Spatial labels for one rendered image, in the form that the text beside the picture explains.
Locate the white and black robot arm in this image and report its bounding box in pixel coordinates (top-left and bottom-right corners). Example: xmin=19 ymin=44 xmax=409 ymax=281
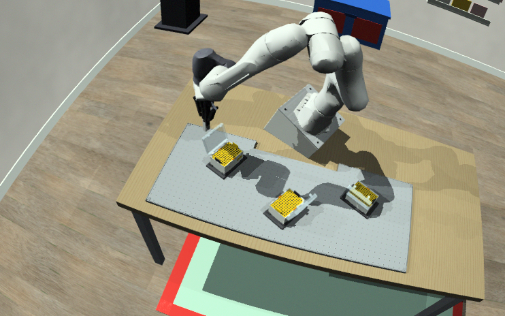
xmin=193 ymin=12 xmax=369 ymax=135

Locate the yellow pipette tip rack plate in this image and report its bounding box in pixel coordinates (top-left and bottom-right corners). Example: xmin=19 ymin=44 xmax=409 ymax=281
xmin=355 ymin=182 xmax=378 ymax=203
xmin=212 ymin=142 xmax=242 ymax=167

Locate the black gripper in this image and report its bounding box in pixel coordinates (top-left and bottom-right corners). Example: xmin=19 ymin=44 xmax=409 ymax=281
xmin=193 ymin=96 xmax=218 ymax=132

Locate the yellow tip rack with holes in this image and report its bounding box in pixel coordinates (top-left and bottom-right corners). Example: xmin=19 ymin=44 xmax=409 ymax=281
xmin=271 ymin=189 xmax=302 ymax=218

